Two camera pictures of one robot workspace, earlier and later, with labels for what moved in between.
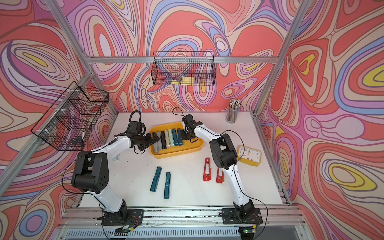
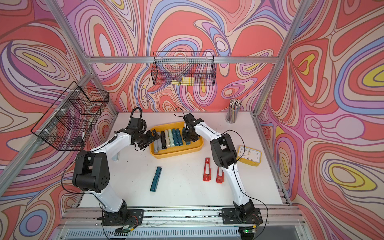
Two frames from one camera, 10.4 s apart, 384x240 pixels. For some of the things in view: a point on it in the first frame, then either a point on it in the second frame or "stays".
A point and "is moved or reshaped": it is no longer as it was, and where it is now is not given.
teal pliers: (180, 140) stays
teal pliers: (175, 137) stays
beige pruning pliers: (167, 138) stays
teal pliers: (166, 192) is moved or reshaped
